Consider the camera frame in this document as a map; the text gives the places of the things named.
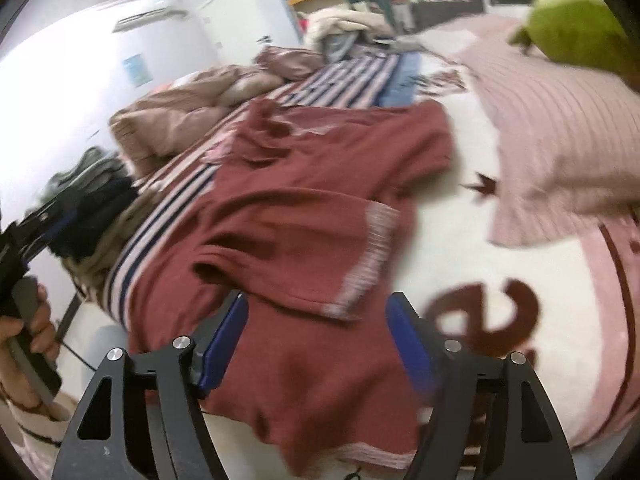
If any blue wall paper sheet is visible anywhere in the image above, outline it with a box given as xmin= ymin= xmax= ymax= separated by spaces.
xmin=122 ymin=54 xmax=153 ymax=86

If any black cable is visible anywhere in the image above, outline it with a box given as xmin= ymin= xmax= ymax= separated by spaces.
xmin=55 ymin=320 xmax=98 ymax=373

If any green plush toy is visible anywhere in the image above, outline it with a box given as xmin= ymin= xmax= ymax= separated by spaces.
xmin=507 ymin=0 xmax=631 ymax=73

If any blue folded cloth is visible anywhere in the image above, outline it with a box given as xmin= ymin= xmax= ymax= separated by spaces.
xmin=377 ymin=51 xmax=423 ymax=108

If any brown quilt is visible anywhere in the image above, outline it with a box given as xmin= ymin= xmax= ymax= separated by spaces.
xmin=109 ymin=46 xmax=323 ymax=181

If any maroon t-shirt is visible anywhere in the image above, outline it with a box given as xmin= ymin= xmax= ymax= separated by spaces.
xmin=127 ymin=96 xmax=453 ymax=471

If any white door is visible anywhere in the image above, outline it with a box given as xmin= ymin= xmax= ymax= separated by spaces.
xmin=196 ymin=0 xmax=261 ymax=68

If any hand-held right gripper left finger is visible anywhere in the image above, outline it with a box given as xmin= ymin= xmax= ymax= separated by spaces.
xmin=52 ymin=289 xmax=250 ymax=480

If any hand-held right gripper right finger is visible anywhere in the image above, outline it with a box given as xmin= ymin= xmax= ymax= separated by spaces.
xmin=385 ymin=292 xmax=578 ymax=480

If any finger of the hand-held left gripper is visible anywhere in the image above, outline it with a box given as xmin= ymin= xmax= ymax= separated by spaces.
xmin=10 ymin=195 xmax=83 ymax=261

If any person's left hand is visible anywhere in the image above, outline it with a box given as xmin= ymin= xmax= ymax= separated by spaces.
xmin=0 ymin=282 xmax=61 ymax=411

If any pink striped pillow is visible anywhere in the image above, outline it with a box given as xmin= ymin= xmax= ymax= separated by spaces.
xmin=457 ymin=12 xmax=640 ymax=248

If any beige blanket pile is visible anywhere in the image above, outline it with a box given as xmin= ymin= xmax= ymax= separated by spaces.
xmin=304 ymin=7 xmax=396 ymax=58

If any pile of dark clothes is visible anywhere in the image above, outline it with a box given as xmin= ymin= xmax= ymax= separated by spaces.
xmin=30 ymin=146 xmax=156 ymax=293

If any white printed blanket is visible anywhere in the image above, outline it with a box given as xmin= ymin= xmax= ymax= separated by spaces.
xmin=202 ymin=52 xmax=640 ymax=480

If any white air conditioner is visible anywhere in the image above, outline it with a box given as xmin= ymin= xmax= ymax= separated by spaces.
xmin=112 ymin=2 xmax=188 ymax=33

